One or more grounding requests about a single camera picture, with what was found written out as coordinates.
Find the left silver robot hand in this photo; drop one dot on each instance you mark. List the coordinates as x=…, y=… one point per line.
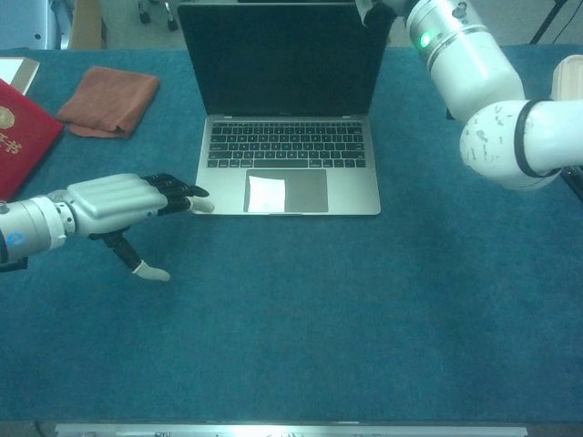
x=118, y=200

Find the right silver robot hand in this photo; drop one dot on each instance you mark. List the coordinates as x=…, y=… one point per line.
x=380, y=8

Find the silver laptop with apple logo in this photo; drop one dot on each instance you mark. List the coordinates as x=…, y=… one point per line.
x=287, y=136

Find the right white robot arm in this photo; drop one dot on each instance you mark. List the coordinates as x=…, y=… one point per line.
x=483, y=91

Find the orange folded cloth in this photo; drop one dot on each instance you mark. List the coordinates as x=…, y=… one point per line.
x=109, y=100

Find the red certificate book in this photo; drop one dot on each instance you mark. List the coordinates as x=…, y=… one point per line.
x=23, y=136

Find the black tripod leg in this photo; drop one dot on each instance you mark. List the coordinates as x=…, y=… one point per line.
x=546, y=23

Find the white flat box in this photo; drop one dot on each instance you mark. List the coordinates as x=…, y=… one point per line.
x=13, y=68

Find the brown cardboard board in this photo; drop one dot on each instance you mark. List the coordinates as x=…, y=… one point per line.
x=86, y=23

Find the silver metal panel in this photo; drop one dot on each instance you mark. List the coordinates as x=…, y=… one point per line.
x=45, y=23

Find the white stacked plastic boxes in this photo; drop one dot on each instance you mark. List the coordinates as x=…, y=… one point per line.
x=567, y=77

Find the teal felt table cover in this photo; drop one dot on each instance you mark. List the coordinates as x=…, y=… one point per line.
x=319, y=318

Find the black stapler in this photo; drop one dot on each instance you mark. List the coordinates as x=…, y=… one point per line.
x=575, y=182

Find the aluminium profile rail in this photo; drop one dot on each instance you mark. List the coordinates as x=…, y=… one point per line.
x=291, y=430

